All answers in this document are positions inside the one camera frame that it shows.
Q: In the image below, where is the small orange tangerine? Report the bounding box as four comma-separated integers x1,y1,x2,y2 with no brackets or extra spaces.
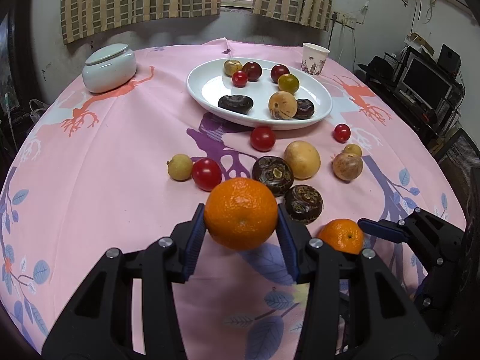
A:
317,219,364,254

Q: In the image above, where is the speckled brown round fruit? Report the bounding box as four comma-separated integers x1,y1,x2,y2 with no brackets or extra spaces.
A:
332,153,364,181

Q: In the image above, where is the small yellow longan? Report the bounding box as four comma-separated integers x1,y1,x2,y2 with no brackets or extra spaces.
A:
343,144,362,157

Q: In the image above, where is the dark water chestnut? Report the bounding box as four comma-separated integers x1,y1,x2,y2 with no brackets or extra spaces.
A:
284,184,324,224
251,156,295,197

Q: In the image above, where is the red cherry tomato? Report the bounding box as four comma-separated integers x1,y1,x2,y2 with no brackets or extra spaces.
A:
250,127,276,152
333,124,352,143

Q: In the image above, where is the large orange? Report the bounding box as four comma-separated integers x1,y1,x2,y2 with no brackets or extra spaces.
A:
204,177,278,251

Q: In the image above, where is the striped tan passion fruit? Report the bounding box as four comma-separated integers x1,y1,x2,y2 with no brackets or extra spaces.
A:
268,91,298,120

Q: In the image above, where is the pale yellow longan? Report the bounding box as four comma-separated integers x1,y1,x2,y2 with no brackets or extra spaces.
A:
167,154,193,181

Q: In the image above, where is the yellow green tomato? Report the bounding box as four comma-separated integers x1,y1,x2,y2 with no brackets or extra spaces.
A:
277,73,299,95

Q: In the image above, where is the large tan round fruit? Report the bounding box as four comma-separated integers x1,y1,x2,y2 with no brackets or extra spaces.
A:
283,141,321,180

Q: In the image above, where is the black monitor on rack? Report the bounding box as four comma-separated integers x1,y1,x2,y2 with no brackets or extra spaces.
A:
397,53,452,110

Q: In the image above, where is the dark chestnut on plate right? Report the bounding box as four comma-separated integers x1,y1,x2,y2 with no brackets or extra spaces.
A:
294,98,315,120

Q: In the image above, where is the dark chestnut on plate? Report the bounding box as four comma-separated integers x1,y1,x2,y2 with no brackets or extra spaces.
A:
217,94,254,115
294,98,315,120

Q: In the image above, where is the pink patterned tablecloth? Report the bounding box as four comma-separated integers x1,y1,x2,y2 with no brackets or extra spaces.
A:
1,38,466,359

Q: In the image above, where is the floral paper cup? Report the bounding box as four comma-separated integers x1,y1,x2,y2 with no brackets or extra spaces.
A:
300,42,329,77

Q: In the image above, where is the white oval plate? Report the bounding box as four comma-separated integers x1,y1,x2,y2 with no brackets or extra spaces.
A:
186,58,333,130

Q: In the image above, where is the dark red plum right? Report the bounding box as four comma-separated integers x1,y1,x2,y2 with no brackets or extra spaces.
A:
270,63,290,84

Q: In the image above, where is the dark red plum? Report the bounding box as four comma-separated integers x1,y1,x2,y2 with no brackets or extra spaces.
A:
241,61,263,81
270,63,290,84

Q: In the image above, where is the dark chestnut on plate left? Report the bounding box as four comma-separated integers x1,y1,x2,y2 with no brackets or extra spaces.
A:
217,94,254,115

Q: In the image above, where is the dark red plum left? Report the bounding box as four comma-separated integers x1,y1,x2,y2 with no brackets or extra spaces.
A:
241,61,263,81

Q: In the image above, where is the small red tomato on plate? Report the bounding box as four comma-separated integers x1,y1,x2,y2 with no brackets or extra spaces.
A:
231,70,248,88

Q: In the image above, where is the yellow green fruit on plate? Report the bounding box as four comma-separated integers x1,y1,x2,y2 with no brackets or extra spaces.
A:
223,59,242,77

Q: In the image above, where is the white lidded ceramic jar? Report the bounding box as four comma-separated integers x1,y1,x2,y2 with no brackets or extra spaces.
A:
81,43,137,94

